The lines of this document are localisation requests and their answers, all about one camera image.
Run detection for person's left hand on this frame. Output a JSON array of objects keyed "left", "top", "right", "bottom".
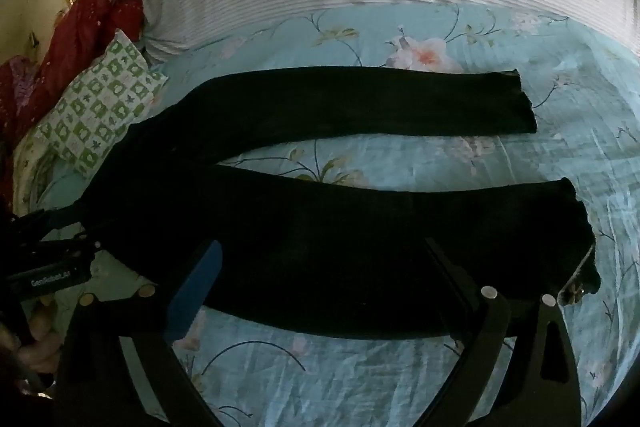
[{"left": 17, "top": 297, "right": 68, "bottom": 390}]

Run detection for white floral cloth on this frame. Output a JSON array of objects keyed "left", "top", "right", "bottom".
[{"left": 12, "top": 137, "right": 66, "bottom": 212}]

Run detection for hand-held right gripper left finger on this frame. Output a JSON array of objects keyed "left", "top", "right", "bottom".
[{"left": 55, "top": 239, "right": 223, "bottom": 427}]

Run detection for green checkered pillow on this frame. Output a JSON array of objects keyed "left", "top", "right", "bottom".
[{"left": 34, "top": 29, "right": 168, "bottom": 180}]

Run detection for light blue floral bedsheet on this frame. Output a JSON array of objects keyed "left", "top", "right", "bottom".
[{"left": 15, "top": 2, "right": 640, "bottom": 427}]

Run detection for red patterned blanket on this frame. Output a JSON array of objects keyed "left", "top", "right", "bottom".
[{"left": 0, "top": 0, "right": 146, "bottom": 208}]

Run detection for black pants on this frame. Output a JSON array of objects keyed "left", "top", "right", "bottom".
[{"left": 82, "top": 66, "right": 601, "bottom": 340}]

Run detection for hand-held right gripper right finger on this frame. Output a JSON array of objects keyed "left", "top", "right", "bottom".
[{"left": 424, "top": 237, "right": 583, "bottom": 427}]

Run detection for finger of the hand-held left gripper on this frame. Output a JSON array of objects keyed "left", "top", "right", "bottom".
[
  {"left": 7, "top": 203, "right": 88, "bottom": 235},
  {"left": 25, "top": 238, "right": 103, "bottom": 258}
]

